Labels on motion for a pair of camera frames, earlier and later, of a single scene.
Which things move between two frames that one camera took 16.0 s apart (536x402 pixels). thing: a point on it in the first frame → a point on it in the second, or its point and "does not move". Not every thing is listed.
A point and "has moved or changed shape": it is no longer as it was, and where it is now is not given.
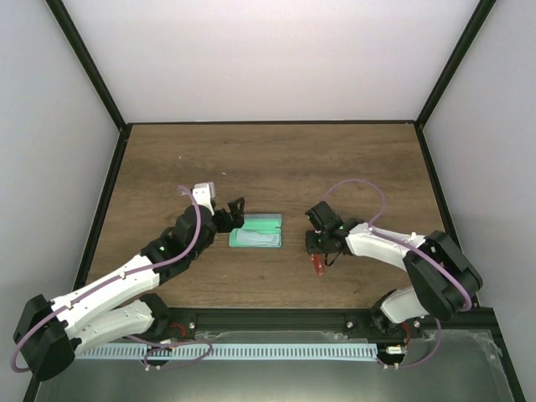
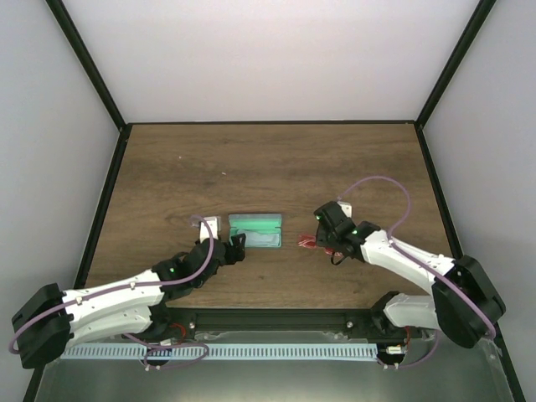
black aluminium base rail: [366, 321] does not move
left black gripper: [238, 216] → [239, 249]
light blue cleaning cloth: [246, 238] does not move
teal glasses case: [260, 230] does not move
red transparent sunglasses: [319, 263] has moved or changed shape
